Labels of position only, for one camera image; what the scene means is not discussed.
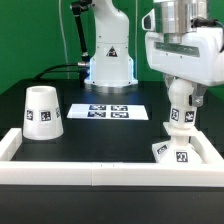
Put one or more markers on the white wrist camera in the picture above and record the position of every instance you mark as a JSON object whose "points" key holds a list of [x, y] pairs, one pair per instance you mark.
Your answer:
{"points": [[148, 21]]}

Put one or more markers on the white lamp bulb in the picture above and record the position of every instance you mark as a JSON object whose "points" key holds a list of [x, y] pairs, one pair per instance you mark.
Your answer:
{"points": [[182, 113]]}

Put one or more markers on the white lamp shade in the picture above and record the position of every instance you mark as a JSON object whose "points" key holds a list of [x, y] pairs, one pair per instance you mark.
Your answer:
{"points": [[42, 117]]}

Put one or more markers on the white marker sheet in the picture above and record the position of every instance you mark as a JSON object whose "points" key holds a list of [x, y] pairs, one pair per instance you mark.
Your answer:
{"points": [[107, 112]]}

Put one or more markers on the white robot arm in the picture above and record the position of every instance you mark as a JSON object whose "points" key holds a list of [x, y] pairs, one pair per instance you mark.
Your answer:
{"points": [[181, 41]]}

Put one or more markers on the white lamp base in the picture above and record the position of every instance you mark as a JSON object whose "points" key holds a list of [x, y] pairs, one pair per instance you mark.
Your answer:
{"points": [[178, 149]]}

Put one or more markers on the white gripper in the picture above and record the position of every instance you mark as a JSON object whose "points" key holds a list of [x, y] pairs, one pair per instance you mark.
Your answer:
{"points": [[197, 59]]}

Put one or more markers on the white U-shaped frame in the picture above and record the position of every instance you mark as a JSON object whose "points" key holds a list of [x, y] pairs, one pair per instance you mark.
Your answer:
{"points": [[208, 174]]}

